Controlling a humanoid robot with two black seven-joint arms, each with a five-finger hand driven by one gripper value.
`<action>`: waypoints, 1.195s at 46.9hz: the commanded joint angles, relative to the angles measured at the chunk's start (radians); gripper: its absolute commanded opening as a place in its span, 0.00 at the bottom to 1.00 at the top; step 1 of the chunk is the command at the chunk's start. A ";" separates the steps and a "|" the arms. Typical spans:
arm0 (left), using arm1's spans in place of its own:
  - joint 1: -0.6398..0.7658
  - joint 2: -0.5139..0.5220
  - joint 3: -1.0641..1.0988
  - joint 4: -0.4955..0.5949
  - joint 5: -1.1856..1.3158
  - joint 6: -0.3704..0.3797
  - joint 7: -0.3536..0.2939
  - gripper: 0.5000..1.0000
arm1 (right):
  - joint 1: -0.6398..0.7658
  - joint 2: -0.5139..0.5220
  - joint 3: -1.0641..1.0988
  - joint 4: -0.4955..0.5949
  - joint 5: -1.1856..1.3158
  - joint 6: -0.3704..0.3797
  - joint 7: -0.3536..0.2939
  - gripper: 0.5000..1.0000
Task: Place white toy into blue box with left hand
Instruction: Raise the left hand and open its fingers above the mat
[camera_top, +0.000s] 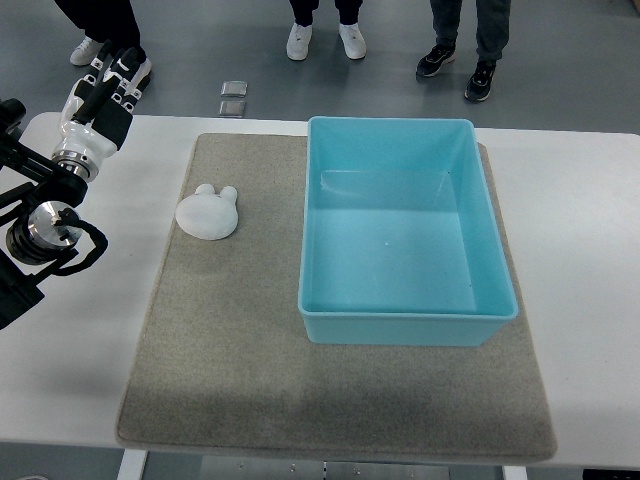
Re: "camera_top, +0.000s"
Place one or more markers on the grey felt mat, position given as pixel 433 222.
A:
pixel 224 365

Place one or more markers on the upper metal floor plate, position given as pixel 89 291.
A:
pixel 234 88

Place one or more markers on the blue plastic box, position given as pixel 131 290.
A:
pixel 400 243

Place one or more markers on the black sneaker left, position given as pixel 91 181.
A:
pixel 430 65

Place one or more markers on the white sneaker behind hand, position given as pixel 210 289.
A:
pixel 143 71

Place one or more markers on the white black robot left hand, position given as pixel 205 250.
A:
pixel 98 113

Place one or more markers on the black sneaker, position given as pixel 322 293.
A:
pixel 479 85
pixel 430 65

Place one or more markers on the white sneaker far left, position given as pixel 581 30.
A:
pixel 85 52

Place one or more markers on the black trouser legs far left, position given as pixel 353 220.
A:
pixel 106 20

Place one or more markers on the white table leg left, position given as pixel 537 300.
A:
pixel 132 465

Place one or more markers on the white sneaker right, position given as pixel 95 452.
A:
pixel 353 41

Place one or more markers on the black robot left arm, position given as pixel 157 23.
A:
pixel 45 235

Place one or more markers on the metal floor plate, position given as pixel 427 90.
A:
pixel 234 88
pixel 232 108

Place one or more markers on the white table leg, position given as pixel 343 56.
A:
pixel 514 473
pixel 132 465

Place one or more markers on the lower metal floor plate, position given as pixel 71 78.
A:
pixel 232 108

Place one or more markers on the black sneaker right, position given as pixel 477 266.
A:
pixel 479 85

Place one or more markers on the white table leg right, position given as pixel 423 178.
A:
pixel 514 473

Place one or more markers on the white bunny toy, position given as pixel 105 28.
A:
pixel 208 214

